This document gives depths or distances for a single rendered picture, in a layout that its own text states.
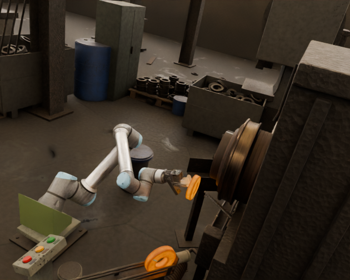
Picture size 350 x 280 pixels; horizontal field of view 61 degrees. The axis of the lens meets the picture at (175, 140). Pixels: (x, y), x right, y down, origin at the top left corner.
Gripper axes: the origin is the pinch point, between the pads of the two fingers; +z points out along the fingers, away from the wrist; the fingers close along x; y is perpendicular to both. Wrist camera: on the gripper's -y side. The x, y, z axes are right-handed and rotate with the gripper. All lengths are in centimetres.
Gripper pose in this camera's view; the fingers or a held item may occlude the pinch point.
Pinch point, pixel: (193, 184)
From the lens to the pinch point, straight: 185.6
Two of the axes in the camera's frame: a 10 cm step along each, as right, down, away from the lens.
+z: 9.0, 0.8, -4.2
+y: -0.8, -9.3, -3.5
